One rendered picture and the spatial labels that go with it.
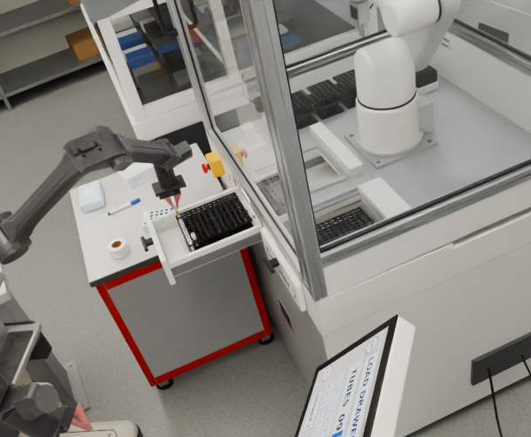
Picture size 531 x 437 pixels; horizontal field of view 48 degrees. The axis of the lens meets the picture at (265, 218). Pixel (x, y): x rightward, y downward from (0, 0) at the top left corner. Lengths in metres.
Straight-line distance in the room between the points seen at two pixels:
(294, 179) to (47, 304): 2.28
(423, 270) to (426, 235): 0.13
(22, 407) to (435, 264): 1.10
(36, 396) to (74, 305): 2.03
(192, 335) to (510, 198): 1.36
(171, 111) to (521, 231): 1.53
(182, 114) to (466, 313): 1.46
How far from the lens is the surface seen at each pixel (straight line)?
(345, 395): 1.23
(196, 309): 2.41
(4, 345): 1.71
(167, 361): 2.57
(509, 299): 2.08
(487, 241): 1.81
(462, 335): 2.06
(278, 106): 1.22
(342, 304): 1.65
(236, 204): 2.03
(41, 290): 3.50
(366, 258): 1.58
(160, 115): 2.68
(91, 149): 1.44
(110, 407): 2.80
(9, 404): 1.33
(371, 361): 1.20
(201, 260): 1.93
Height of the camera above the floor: 2.14
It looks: 40 degrees down
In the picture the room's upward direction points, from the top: 14 degrees counter-clockwise
